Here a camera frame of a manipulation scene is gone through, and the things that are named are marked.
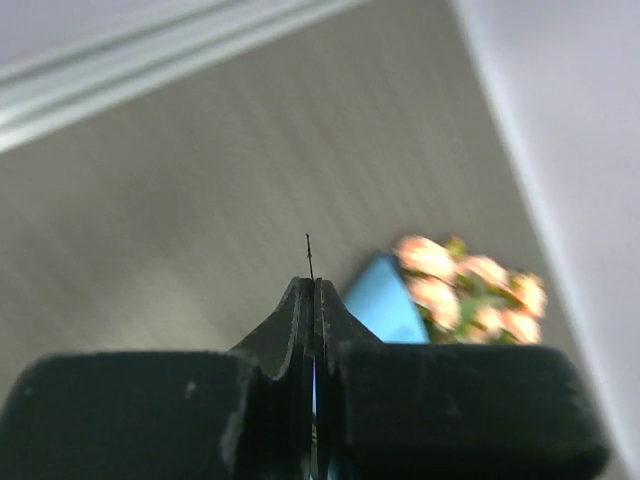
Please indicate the black printed ribbon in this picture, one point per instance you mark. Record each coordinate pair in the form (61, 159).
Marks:
(309, 256)

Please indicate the large blue wrapping paper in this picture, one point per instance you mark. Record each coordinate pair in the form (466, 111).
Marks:
(379, 299)

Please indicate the peach fake rose stem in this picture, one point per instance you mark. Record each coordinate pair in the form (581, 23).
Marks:
(447, 316)
(500, 306)
(420, 258)

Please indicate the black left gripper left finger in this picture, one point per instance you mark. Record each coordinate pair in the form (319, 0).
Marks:
(244, 413)

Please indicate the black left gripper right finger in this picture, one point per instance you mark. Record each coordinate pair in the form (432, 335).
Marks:
(458, 411)

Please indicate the aluminium frame rail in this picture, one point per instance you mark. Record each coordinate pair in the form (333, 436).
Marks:
(153, 45)

